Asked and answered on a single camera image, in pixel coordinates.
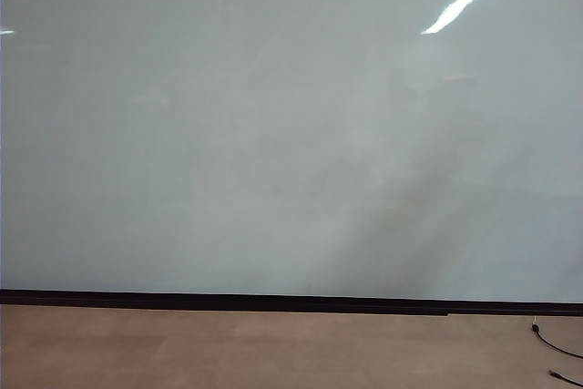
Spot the black cable with plug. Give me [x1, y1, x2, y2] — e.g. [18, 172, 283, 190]
[529, 315, 583, 359]

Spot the thin black cable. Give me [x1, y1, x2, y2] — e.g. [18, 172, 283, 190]
[548, 368, 583, 388]

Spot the white whiteboard with black frame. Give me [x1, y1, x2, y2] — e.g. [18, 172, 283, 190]
[0, 0, 583, 317]

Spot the black table edge rail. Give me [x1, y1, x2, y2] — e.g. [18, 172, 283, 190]
[0, 301, 451, 317]

